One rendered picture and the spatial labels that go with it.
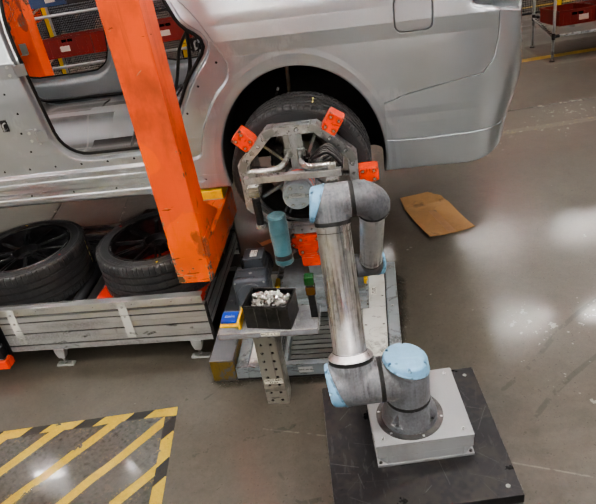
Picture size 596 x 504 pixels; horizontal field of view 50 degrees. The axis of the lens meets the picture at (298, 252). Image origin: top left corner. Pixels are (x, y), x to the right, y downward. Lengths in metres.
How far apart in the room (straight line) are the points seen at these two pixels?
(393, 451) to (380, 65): 1.67
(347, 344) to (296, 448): 0.84
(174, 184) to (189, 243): 0.29
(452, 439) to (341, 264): 0.70
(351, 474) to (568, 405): 1.08
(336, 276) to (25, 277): 1.99
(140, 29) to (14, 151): 1.31
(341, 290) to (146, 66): 1.16
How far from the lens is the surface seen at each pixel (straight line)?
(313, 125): 2.79
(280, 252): 2.95
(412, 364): 2.09
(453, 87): 3.03
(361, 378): 2.08
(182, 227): 2.81
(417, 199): 4.43
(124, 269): 3.28
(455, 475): 2.27
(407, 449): 2.24
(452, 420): 2.28
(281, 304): 2.61
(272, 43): 2.97
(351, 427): 2.42
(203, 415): 3.04
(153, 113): 2.61
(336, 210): 1.96
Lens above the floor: 2.07
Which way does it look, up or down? 31 degrees down
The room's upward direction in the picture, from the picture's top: 10 degrees counter-clockwise
